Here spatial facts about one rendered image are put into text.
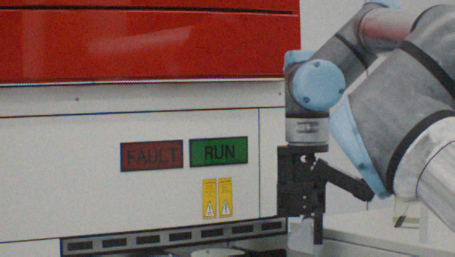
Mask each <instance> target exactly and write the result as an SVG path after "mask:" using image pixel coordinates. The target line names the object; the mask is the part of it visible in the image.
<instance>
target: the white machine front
mask: <svg viewBox="0 0 455 257"><path fill-rule="evenodd" d="M284 114H285V113H284V80H278V81H185V82H139V83H102V84H93V85H24V86H7V87H0V257H70V256H82V255H99V254H105V253H111V252H112V253H117V252H123V251H129V250H145V249H152V248H164V247H170V246H182V245H194V244H201V243H207V242H218V241H224V240H237V239H243V238H249V237H261V236H266V235H274V234H280V233H283V234H287V235H288V216H277V188H276V184H277V146H286V145H287V144H288V142H286V141H285V133H284ZM232 139H246V162H228V163H207V164H196V165H192V141H205V140H232ZM164 142H181V156H182V166H174V167H163V168H133V169H124V149H123V145H136V144H150V143H164ZM225 177H231V178H232V216H233V217H228V218H219V183H218V179H219V178H225ZM205 179H217V218H216V219H207V220H203V219H202V180H205ZM279 218H285V231H281V232H274V233H264V234H257V235H250V236H244V237H232V238H226V239H219V240H207V241H201V242H190V243H183V244H171V245H165V246H152V247H148V246H147V247H141V248H134V249H128V250H126V249H122V250H111V251H99V252H93V253H81V254H75V255H63V240H69V239H75V238H77V239H81V238H88V237H107V236H114V235H127V234H134V233H152V232H159V231H165V230H179V229H191V228H199V227H206V226H212V225H226V224H239V223H246V222H253V221H260V220H273V219H279Z"/></svg>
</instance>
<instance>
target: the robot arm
mask: <svg viewBox="0 0 455 257"><path fill-rule="evenodd" d="M379 57H381V58H385V60H384V61H383V62H382V63H381V64H380V65H378V66H377V67H376V69H375V70H374V71H373V72H371V74H370V75H369V76H368V77H367V78H366V79H364V80H363V81H362V82H361V84H360V85H358V86H357V87H356V89H355V90H354V91H353V92H352V93H350V94H346V95H345V96H344V101H343V102H342V103H341V104H340V105H339V106H338V107H337V108H336V109H335V110H334V111H333V112H332V113H331V115H330V109H331V108H332V107H334V106H335V105H336V104H337V103H338V102H339V101H340V100H341V99H342V97H343V95H344V91H346V90H347V88H348V87H349V86H350V85H352V84H353V83H354V82H355V80H356V79H357V78H358V77H360V75H361V74H362V73H363V72H364V71H365V70H366V69H367V68H369V66H370V65H371V64H373V63H374V62H375V60H376V59H378V58H379ZM283 74H284V113H285V114H284V133H285V141H286V142H288V144H287V145H286V146H277V184H276V188H277V216H288V217H301V216H303V217H302V219H301V227H300V229H299V230H298V231H296V232H295V233H292V234H290V235H289V237H288V248H289V249H290V250H294V251H296V252H299V253H300V252H302V253H305V254H308V255H312V256H314V257H322V253H323V213H325V202H326V184H327V182H331V183H332V184H333V185H335V186H337V187H339V188H341V189H344V190H346V191H347V192H349V193H351V194H352V195H353V196H354V197H355V198H357V200H362V201H363V202H365V201H367V202H369V203H370V202H371V201H372V200H373V198H374V197H375V195H376V196H377V197H378V198H379V199H380V200H384V199H385V198H390V196H391V195H392V194H394V195H395V196H396V197H397V198H398V199H399V200H401V201H402V202H404V203H417V202H422V203H423V204H424V205H425V206H426V207H427V208H428V209H430V211H431V212H433V214H434V215H435V216H437V217H438V218H439V219H440V221H441V222H444V224H445V225H446V226H447V227H448V228H449V229H451V230H452V232H454V233H455V5H441V4H438V5H434V6H432V7H428V8H427V9H425V10H424V11H418V10H404V9H403V8H402V7H401V5H400V4H399V3H398V2H396V1H395V0H370V1H367V2H365V3H364V4H363V5H362V8H361V9H360V10H359V11H358V12H357V13H356V14H355V15H354V16H353V17H352V18H351V19H350V20H348V21H347V22H346V24H344V25H343V26H342V27H341V29H339V30H338V31H337V32H336V34H335V35H332V36H331V37H330V39H329V40H328V41H326V42H325V43H324V45H323V46H322V47H320V48H318V50H288V51H287V53H286V54H285V56H284V68H283ZM330 134H331V137H333V138H334V139H335V141H336V142H337V144H338V146H339V147H340V148H341V149H342V150H343V151H344V154H345V155H347V157H348V158H349V159H350V162H351V163H352V164H353V165H354V166H355V168H356V169H357V170H358V171H359V172H360V174H361V176H362V177H361V179H360V178H358V177H356V176H354V175H353V174H351V173H349V172H346V171H344V170H343V169H341V168H338V167H337V166H336V165H332V164H330V163H329V162H327V161H325V160H323V159H321V158H317V161H316V157H315V153H325V152H329V144H328V143H327V142H329V141H330V140H331V139H330ZM302 156H307V157H305V158H304V159H305V162H304V161H302V160H301V157H302ZM314 162H315V166H314ZM311 167H313V169H312V168H311ZM311 213H314V216H312V215H311ZM312 223H313V224H314V231H312Z"/></svg>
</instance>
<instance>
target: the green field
mask: <svg viewBox="0 0 455 257"><path fill-rule="evenodd" d="M228 162H246V139H232V140H205V141H192V165H196V164H207V163H228Z"/></svg>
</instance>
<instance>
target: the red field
mask: <svg viewBox="0 0 455 257"><path fill-rule="evenodd" d="M174 166H182V156H181V142H164V143H150V144H136V145H123V169H133V168H163V167H174Z"/></svg>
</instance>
